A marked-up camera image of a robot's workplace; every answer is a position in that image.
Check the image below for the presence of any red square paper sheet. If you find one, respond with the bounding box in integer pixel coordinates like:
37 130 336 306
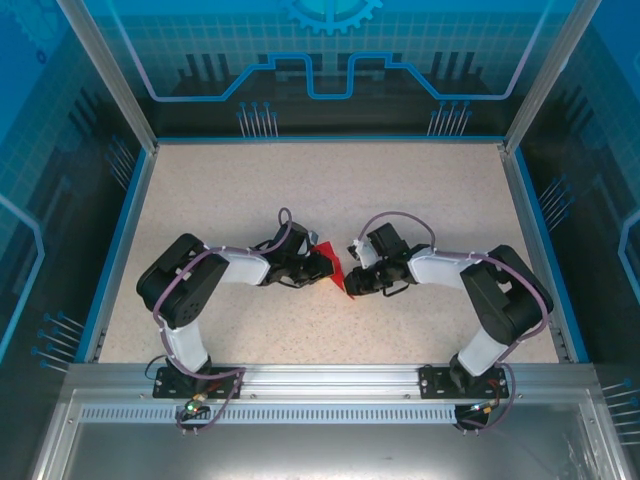
308 240 359 302

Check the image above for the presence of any steel sheet tray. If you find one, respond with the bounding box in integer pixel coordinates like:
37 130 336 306
27 388 624 480

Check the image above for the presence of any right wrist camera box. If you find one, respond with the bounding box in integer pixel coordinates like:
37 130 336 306
345 238 382 270

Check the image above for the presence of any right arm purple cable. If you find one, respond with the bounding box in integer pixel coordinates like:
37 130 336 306
364 211 551 437

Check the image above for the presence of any aluminium extrusion rail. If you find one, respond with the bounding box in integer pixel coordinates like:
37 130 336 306
64 363 599 401

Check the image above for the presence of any slotted cable duct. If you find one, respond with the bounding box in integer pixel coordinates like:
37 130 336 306
78 405 459 426

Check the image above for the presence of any blue edged side rail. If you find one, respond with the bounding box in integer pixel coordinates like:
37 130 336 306
499 142 590 364
82 144 159 364

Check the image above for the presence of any cable plug connector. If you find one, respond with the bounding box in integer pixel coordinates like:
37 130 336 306
467 397 503 416
180 392 210 420

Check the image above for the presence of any aluminium frame post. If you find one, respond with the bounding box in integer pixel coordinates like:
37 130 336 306
502 0 605 154
53 0 161 154

